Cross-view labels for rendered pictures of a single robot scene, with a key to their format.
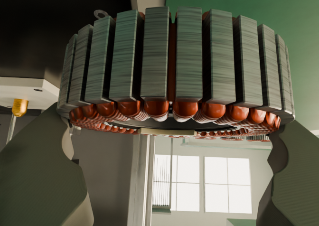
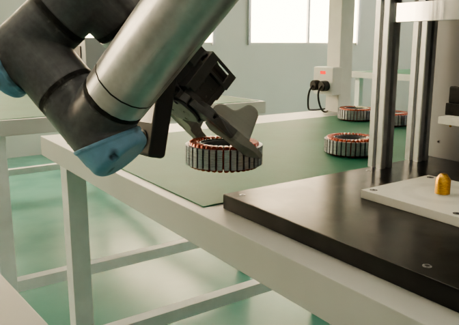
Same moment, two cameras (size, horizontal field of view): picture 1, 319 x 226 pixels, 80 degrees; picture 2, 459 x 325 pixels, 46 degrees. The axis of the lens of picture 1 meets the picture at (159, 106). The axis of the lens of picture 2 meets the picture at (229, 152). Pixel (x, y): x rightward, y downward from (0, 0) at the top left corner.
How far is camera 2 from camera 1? 0.71 m
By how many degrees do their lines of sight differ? 53
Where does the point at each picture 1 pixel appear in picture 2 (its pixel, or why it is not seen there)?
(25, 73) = (361, 201)
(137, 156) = (381, 112)
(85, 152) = not seen: outside the picture
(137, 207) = (381, 56)
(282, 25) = (207, 185)
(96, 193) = not seen: outside the picture
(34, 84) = (366, 193)
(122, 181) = not seen: outside the picture
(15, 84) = (380, 196)
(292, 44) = (212, 179)
